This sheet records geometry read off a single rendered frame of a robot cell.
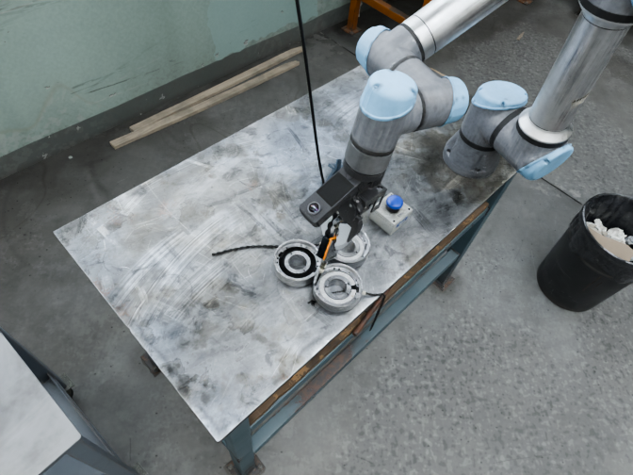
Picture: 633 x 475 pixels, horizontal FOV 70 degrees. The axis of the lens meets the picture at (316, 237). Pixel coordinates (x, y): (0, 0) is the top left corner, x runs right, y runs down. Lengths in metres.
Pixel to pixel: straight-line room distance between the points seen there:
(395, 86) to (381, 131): 0.07
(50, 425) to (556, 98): 1.20
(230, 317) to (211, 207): 0.29
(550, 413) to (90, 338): 1.73
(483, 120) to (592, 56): 0.30
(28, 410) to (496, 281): 1.75
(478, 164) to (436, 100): 0.56
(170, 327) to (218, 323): 0.09
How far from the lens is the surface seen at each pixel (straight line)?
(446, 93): 0.77
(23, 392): 1.15
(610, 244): 2.05
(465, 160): 1.28
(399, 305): 1.66
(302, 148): 1.26
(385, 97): 0.67
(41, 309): 2.06
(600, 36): 0.99
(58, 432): 1.10
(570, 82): 1.04
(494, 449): 1.87
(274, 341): 0.94
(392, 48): 0.83
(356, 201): 0.80
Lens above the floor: 1.67
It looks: 55 degrees down
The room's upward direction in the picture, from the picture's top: 9 degrees clockwise
